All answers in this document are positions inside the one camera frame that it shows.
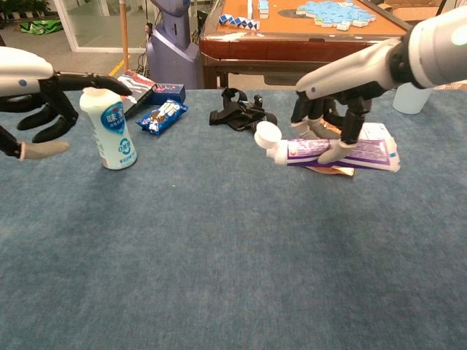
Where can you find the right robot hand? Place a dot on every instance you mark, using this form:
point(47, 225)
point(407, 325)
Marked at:
point(346, 78)

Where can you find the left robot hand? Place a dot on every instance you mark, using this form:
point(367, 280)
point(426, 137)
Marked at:
point(25, 76)

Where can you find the purple toothpaste tube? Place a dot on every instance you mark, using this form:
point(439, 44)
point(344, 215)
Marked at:
point(365, 153)

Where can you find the white box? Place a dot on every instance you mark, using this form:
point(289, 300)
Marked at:
point(377, 131)

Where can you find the green bag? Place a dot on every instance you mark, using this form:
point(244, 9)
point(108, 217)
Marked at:
point(40, 27)

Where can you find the brown mahjong table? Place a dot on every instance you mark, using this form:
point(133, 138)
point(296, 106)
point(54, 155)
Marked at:
point(292, 49)

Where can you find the blue mahjong tile pile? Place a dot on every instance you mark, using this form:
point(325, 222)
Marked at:
point(335, 12)

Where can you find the light blue cup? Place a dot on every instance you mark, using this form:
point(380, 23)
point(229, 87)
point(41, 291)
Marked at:
point(410, 102)

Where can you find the green potted plants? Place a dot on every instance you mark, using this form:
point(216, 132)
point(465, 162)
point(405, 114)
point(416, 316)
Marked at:
point(22, 7)

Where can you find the orange spout pouch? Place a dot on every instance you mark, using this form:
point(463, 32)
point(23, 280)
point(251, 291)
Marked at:
point(335, 171)

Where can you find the cardboard box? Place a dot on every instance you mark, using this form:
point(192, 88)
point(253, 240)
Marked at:
point(412, 11)

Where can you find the white bottle blue label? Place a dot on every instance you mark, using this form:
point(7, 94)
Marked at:
point(111, 127)

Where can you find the wooden pole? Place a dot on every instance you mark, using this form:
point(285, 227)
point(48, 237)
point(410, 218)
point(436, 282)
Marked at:
point(124, 36)

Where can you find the stacked blue mahjong tiles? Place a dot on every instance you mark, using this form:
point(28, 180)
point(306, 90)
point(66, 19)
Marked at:
point(263, 9)

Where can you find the red black card box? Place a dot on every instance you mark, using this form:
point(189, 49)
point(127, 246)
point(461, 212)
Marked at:
point(136, 89)

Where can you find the blue white snake puzzle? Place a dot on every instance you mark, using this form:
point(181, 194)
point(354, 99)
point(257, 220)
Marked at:
point(239, 22)

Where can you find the blue cookie packet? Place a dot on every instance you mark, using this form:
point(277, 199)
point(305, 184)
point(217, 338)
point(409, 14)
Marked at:
point(162, 116)

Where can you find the dark blue box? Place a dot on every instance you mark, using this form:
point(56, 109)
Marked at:
point(169, 94)

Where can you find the blue felt table mat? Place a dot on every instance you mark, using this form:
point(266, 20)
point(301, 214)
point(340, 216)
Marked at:
point(219, 237)

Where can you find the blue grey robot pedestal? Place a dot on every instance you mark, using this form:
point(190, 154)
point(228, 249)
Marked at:
point(171, 47)

